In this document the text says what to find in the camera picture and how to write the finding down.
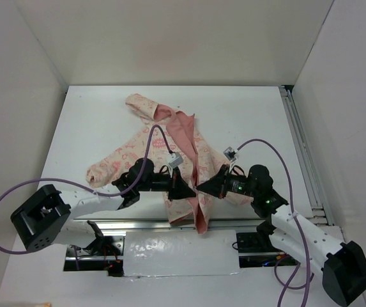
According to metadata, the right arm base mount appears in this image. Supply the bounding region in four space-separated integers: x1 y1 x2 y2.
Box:
231 232 297 268

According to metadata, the purple cable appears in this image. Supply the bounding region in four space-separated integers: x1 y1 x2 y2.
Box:
0 124 176 272
235 138 316 307

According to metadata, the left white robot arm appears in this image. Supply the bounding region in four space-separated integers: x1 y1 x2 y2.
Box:
10 159 196 255

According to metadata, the white foil cover panel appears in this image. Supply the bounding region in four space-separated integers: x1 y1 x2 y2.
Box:
123 230 240 277

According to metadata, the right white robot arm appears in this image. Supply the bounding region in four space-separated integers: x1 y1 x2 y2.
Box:
197 164 366 306

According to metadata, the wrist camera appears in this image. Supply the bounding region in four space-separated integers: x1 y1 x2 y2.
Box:
167 152 183 169
223 147 239 163

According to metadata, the front aluminium rail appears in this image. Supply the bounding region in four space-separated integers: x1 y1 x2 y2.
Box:
70 217 330 232

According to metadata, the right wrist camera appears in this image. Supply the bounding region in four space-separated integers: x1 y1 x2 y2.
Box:
223 147 239 163

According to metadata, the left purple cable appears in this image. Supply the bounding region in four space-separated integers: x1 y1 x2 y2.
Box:
0 124 176 272

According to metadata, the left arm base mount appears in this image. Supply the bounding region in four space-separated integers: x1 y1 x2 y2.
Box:
63 236 125 277

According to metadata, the pink and cream jacket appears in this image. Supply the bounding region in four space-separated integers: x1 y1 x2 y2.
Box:
85 93 254 235

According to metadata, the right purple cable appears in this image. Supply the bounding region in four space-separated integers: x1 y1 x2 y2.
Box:
235 138 316 307

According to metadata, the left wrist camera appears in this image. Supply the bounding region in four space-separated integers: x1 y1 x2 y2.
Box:
167 152 183 169

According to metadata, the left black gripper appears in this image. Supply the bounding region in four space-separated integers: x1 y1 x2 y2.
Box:
138 166 195 202

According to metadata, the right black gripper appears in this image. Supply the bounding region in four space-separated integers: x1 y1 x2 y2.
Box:
197 163 259 198

